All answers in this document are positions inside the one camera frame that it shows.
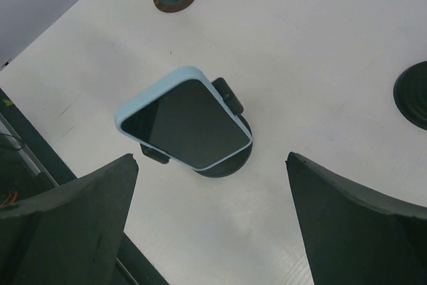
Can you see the black round-base phone stand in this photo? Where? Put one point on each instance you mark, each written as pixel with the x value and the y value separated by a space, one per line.
pixel 409 93

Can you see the black stand under blue phone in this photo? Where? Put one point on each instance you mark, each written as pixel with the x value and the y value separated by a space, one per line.
pixel 230 165

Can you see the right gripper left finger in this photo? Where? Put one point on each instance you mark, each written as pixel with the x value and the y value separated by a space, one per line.
pixel 70 234

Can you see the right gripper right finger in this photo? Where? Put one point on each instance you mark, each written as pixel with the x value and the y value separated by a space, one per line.
pixel 353 234

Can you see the light blue cased phone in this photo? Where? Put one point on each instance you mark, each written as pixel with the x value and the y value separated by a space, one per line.
pixel 184 117

